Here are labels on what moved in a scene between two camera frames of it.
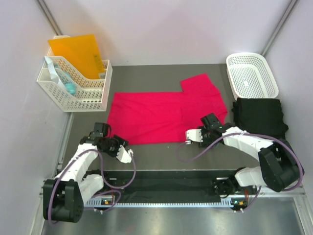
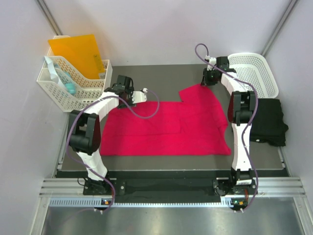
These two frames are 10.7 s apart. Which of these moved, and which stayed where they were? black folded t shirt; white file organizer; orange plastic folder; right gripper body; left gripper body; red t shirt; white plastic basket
Moved: left gripper body; right gripper body; red t shirt
Stayed: white plastic basket; black folded t shirt; orange plastic folder; white file organizer
